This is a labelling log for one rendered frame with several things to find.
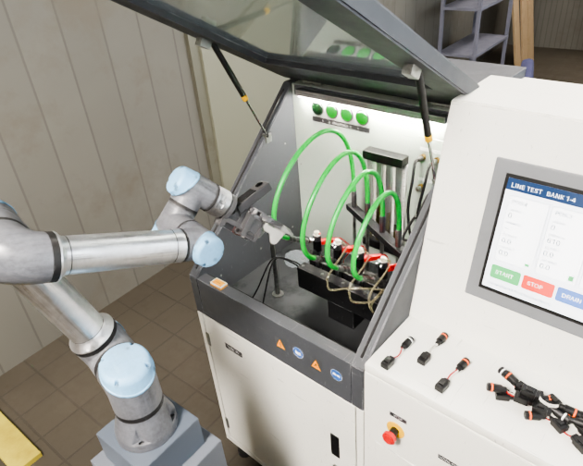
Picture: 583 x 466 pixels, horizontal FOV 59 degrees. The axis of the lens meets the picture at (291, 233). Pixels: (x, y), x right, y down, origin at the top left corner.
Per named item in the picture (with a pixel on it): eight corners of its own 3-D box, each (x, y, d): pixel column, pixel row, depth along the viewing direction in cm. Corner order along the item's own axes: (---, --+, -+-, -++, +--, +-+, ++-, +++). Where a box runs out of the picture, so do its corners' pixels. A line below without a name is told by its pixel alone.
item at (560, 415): (478, 401, 116) (481, 385, 113) (497, 373, 122) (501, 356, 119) (588, 458, 103) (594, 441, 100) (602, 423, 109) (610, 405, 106)
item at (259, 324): (204, 314, 177) (196, 278, 168) (214, 308, 179) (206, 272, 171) (351, 404, 141) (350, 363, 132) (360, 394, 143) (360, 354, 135)
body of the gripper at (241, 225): (243, 238, 140) (208, 220, 133) (257, 210, 141) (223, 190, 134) (258, 244, 134) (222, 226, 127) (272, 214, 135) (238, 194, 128)
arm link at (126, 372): (124, 430, 114) (108, 389, 107) (102, 395, 124) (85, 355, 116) (172, 400, 120) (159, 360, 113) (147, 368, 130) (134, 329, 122)
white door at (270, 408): (228, 436, 214) (200, 314, 178) (232, 433, 216) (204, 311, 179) (355, 537, 177) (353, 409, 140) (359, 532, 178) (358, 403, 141)
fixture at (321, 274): (300, 302, 172) (296, 266, 164) (318, 287, 178) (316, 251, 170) (386, 346, 152) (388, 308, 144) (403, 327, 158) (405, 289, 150)
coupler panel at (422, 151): (407, 228, 165) (412, 139, 148) (413, 224, 167) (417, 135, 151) (444, 241, 158) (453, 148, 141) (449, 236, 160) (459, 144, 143)
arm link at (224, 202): (211, 182, 131) (226, 186, 125) (224, 190, 134) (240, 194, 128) (197, 208, 131) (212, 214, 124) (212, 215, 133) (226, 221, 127)
